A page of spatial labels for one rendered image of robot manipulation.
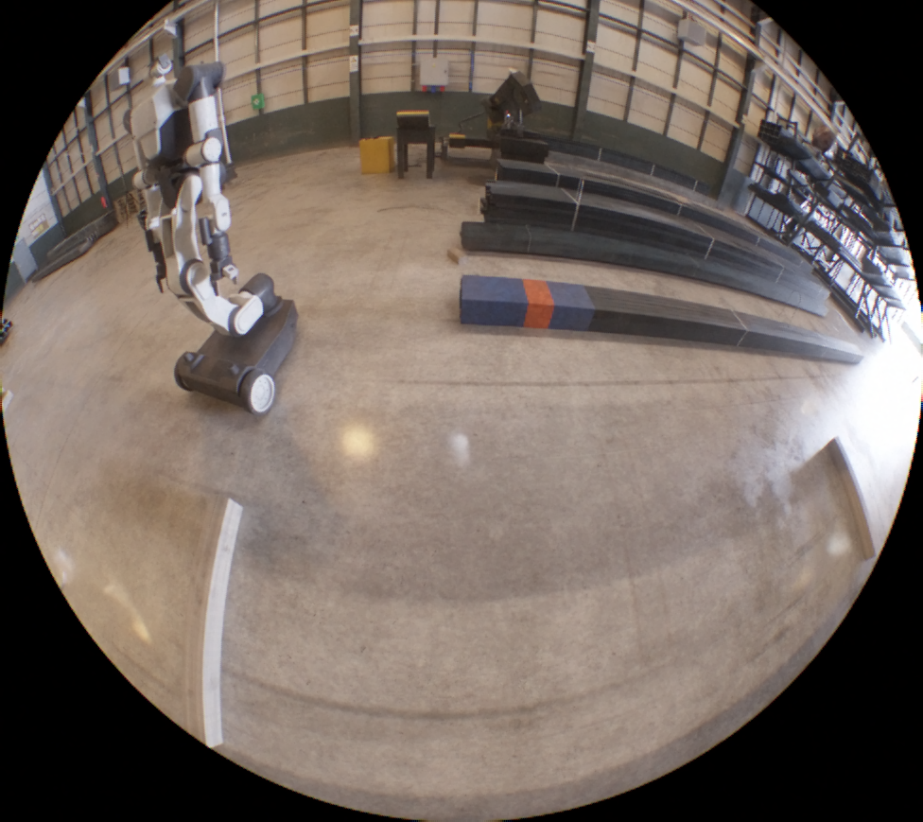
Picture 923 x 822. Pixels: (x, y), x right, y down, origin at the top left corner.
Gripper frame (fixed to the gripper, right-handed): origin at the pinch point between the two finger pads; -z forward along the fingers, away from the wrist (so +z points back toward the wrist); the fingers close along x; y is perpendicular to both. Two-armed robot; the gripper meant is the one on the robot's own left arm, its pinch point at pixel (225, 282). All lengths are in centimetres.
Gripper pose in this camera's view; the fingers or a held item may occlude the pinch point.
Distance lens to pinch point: 128.3
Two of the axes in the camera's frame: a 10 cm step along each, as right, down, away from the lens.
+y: 9.9, 1.5, -0.7
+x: -1.4, 5.6, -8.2
